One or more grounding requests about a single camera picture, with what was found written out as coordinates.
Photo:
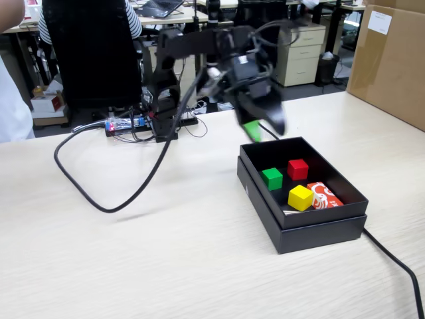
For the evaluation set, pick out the controller board with red LED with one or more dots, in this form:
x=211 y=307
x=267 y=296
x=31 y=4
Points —
x=114 y=128

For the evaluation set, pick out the black cardboard box lid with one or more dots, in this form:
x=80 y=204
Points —
x=318 y=237

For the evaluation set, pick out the beige office desk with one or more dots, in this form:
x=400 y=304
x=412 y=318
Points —
x=186 y=16

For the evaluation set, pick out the red wooden cube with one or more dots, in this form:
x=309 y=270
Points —
x=297 y=169

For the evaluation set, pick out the black trash bin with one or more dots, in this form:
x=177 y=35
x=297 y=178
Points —
x=327 y=71

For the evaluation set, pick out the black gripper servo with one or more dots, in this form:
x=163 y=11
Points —
x=255 y=93

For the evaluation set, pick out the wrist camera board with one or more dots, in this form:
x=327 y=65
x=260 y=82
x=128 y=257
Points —
x=216 y=84

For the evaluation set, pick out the red white printed carton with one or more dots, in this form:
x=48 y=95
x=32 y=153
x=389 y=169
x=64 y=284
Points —
x=328 y=199

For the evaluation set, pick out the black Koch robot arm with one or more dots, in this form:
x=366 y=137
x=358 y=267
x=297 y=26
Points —
x=186 y=41

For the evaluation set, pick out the bare forearm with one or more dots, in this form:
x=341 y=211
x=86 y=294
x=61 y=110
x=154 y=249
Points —
x=10 y=13

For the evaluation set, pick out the person in white shirt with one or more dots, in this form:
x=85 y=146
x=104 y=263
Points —
x=13 y=113

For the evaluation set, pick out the green wooden cube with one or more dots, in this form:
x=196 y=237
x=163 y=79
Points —
x=272 y=179

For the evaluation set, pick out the person in striped shirt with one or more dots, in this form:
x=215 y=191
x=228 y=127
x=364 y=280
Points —
x=133 y=23

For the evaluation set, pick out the beige drawer pedestal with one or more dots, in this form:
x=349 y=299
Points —
x=190 y=66
x=305 y=53

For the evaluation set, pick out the black swivel office chair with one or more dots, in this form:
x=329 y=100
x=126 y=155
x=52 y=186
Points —
x=265 y=10

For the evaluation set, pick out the black cardboard box tray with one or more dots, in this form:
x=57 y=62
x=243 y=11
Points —
x=275 y=154

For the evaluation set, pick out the large black office chair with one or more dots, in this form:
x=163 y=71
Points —
x=89 y=50

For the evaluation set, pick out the large brown cardboard box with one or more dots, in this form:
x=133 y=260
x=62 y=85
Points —
x=391 y=66

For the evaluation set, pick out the black laptop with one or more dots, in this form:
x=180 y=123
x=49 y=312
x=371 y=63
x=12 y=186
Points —
x=159 y=6

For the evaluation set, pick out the white red floor carton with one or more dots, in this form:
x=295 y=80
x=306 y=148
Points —
x=46 y=103

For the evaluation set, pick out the yellow wooden cube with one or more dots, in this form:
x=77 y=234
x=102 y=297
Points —
x=300 y=198

